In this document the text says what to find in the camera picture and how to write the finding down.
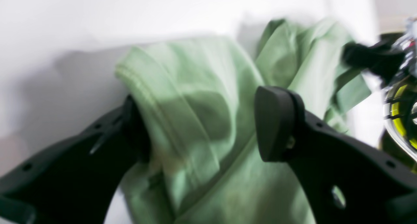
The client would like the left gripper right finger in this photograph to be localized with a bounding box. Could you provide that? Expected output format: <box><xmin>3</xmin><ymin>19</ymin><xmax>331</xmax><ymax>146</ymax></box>
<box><xmin>254</xmin><ymin>86</ymin><xmax>417</xmax><ymax>224</ymax></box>

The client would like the green T-shirt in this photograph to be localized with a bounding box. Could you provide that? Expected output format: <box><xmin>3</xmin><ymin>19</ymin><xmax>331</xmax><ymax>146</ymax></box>
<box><xmin>116</xmin><ymin>19</ymin><xmax>371</xmax><ymax>224</ymax></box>

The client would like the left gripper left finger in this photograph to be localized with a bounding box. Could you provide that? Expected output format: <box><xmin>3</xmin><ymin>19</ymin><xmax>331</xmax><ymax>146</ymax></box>
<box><xmin>0</xmin><ymin>95</ymin><xmax>151</xmax><ymax>224</ymax></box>

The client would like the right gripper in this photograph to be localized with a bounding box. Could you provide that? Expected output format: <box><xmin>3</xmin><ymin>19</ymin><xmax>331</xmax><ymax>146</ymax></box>
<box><xmin>342</xmin><ymin>17</ymin><xmax>416</xmax><ymax>172</ymax></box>

